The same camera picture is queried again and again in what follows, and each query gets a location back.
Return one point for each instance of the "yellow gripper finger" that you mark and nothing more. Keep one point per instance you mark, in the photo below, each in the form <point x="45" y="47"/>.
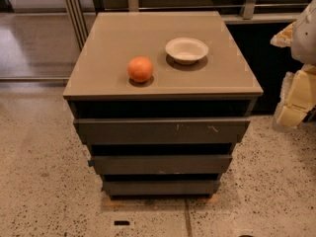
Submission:
<point x="284" y="37"/>
<point x="290" y="116"/>

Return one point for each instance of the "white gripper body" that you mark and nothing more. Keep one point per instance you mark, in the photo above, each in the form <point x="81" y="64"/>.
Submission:
<point x="305" y="39"/>

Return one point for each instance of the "grey bottom drawer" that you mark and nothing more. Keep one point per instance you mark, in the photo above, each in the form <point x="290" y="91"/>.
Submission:
<point x="160" y="188"/>

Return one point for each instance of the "grey drawer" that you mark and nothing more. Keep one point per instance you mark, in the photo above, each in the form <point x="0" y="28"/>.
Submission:
<point x="160" y="188"/>
<point x="160" y="130"/>
<point x="161" y="164"/>

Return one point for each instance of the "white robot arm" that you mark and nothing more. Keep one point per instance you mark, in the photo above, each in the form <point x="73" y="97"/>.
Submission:
<point x="303" y="49"/>

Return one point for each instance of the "grey drawer cabinet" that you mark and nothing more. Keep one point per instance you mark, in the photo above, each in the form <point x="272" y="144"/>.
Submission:
<point x="221" y="85"/>

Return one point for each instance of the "grey middle drawer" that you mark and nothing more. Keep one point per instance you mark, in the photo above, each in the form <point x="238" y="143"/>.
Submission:
<point x="161" y="164"/>

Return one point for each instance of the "grey top drawer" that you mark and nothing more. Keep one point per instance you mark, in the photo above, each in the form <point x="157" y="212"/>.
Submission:
<point x="160" y="130"/>

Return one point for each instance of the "white paper bowl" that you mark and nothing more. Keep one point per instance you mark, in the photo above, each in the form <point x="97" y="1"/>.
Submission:
<point x="186" y="51"/>

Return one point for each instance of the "orange fruit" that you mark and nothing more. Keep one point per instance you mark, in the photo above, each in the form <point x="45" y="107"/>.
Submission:
<point x="140" y="69"/>

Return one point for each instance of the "metal window frame rail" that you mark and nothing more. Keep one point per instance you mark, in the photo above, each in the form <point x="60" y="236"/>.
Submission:
<point x="74" y="11"/>

